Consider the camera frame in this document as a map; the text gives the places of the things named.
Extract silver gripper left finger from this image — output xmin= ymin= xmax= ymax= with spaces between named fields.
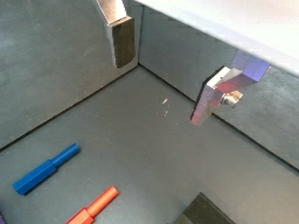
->
xmin=94 ymin=0 xmax=137 ymax=68

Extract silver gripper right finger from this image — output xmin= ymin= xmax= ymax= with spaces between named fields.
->
xmin=191 ymin=50 xmax=272 ymax=125

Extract blue peg object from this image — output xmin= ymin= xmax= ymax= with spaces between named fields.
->
xmin=14 ymin=143 xmax=81 ymax=195

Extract black angled fixture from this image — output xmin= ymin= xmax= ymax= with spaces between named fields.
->
xmin=174 ymin=192 xmax=237 ymax=224

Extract red peg object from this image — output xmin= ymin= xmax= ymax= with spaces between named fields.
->
xmin=66 ymin=186 xmax=119 ymax=224

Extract purple base block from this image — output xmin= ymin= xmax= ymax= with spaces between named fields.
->
xmin=0 ymin=214 xmax=6 ymax=224

